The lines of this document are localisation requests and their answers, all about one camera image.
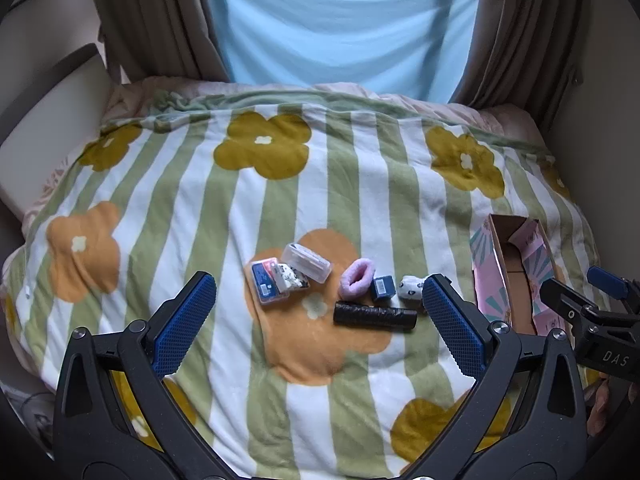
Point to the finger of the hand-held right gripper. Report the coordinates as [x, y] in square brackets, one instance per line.
[565, 300]
[607, 277]

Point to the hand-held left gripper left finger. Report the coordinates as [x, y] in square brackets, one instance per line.
[185, 325]

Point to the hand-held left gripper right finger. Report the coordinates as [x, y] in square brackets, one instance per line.
[452, 325]

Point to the pink cardboard box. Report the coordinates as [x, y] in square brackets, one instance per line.
[517, 280]

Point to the clear dental floss box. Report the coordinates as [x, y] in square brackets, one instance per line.
[267, 282]

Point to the person's right hand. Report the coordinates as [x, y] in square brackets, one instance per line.
[600, 405]

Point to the white spotted rolled cloth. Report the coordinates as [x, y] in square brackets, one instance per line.
[411, 287]

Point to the black trash bag roll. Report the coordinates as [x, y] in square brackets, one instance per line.
[375, 316]

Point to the small blue box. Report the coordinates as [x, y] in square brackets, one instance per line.
[383, 288]

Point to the pink fluffy scrunchie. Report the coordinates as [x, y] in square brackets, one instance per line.
[350, 285]

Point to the white black-print cloth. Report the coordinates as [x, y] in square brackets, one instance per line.
[293, 278]

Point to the striped floral blanket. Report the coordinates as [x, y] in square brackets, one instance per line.
[200, 200]

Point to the clear plastic case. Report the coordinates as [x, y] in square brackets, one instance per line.
[307, 262]

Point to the cream padded headboard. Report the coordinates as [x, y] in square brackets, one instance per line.
[50, 110]

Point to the beige curtain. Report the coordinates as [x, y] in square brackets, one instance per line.
[525, 30]
[150, 15]

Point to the light blue window cloth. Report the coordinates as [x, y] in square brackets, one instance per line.
[340, 25]

